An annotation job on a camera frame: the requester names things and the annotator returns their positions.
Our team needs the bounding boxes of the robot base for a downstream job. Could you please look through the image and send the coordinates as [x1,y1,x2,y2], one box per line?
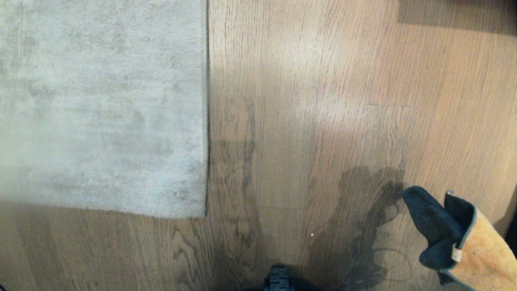
[242,265,319,291]

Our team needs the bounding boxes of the orange and dark grey cloth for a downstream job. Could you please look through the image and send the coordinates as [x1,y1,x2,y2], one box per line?
[400,186,517,291]

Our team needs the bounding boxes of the grey shaggy rug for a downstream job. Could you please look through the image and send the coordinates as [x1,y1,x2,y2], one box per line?
[0,0,210,219]

